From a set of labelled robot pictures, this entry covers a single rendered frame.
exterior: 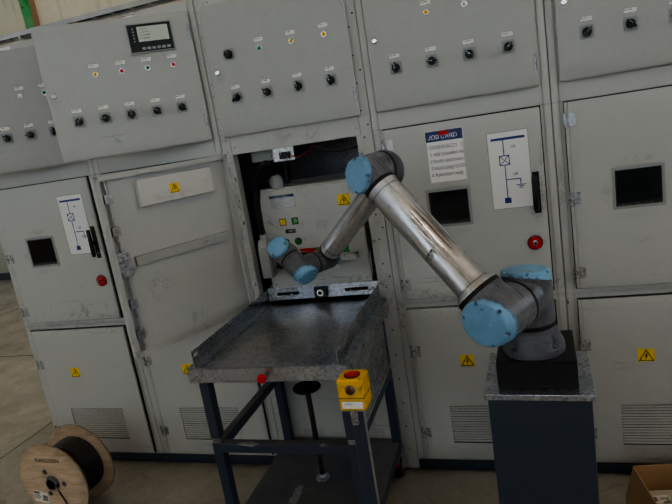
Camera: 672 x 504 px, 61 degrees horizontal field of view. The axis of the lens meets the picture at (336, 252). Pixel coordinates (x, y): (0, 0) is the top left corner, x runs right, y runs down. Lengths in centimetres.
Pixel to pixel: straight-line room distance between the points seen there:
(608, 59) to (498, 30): 40
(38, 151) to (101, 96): 56
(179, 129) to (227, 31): 47
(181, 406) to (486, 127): 204
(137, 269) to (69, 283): 87
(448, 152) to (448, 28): 47
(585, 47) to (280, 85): 119
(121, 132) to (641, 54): 206
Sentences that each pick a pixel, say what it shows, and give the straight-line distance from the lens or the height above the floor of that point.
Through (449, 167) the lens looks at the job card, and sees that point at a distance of 239.
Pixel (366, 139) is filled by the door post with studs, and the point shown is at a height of 155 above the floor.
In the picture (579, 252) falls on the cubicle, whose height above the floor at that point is 99.
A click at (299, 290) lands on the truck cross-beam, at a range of 271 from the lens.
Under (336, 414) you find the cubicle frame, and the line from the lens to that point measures 288.
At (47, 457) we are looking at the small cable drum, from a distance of 317.
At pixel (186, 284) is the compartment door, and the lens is 260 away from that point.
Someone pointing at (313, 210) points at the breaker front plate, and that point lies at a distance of 260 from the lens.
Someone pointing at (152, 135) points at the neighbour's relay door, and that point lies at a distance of 268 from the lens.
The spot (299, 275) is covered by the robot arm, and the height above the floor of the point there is 109.
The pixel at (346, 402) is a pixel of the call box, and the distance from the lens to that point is 175.
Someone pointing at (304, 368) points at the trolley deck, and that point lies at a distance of 202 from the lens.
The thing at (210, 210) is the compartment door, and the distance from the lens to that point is 265.
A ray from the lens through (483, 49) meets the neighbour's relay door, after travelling 237.
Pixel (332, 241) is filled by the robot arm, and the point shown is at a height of 119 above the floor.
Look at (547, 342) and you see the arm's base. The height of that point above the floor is 89.
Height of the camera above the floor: 162
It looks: 12 degrees down
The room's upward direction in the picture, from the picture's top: 9 degrees counter-clockwise
